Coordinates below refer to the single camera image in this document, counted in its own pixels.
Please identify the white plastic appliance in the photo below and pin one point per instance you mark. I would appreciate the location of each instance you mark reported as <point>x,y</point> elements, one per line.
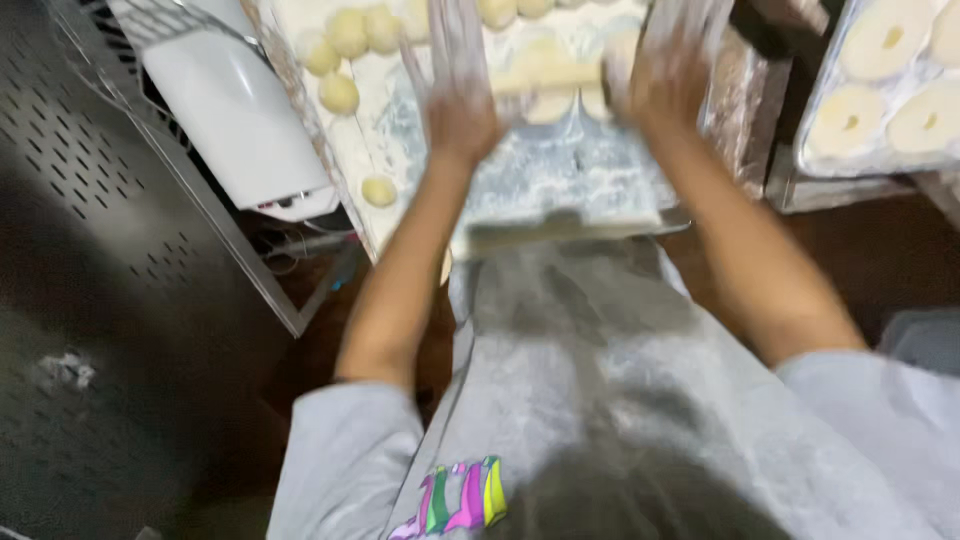
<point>232,112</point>

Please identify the flour-dusted grey apron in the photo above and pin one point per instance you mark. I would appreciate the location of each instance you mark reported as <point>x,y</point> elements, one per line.
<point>600,360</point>

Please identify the person's left fingers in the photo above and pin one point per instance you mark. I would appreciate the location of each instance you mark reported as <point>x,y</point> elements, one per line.
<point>456,45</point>

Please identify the perforated grey metal panel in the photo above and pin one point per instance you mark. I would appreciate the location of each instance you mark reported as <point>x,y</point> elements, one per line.
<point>67,150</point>

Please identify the group of round dough balls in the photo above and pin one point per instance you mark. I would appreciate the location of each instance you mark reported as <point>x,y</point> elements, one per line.
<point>347,34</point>

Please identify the person's grey shirt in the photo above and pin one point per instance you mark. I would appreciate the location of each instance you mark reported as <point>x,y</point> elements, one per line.
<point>345,457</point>

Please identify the wooden rolling pin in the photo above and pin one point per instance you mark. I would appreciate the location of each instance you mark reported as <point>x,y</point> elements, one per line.
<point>546,77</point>

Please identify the person's right fingers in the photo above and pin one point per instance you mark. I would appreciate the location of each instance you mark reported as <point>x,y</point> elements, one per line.
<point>682,26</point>

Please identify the metal tray with plastic sheet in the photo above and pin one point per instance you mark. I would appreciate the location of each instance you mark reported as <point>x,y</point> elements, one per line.
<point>825,161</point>

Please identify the person's left hand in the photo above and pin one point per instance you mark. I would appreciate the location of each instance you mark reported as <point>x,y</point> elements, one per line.
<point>461,124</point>

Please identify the person's right hand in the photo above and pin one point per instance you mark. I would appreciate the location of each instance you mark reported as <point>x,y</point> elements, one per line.
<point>664,86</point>

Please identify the crumpled white scrap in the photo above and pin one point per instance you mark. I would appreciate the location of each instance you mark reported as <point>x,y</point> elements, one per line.
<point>67,370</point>

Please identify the flour-dusted work table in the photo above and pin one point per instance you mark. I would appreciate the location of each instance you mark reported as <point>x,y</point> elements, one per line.
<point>555,180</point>

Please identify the single small dough piece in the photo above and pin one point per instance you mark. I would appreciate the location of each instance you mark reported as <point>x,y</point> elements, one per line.
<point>379,191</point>

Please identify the metal stand under tray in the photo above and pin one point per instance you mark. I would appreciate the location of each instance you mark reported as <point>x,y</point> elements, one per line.
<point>832,191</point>

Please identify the flattened dough sheet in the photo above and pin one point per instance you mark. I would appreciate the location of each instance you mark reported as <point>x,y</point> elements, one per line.
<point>551,105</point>

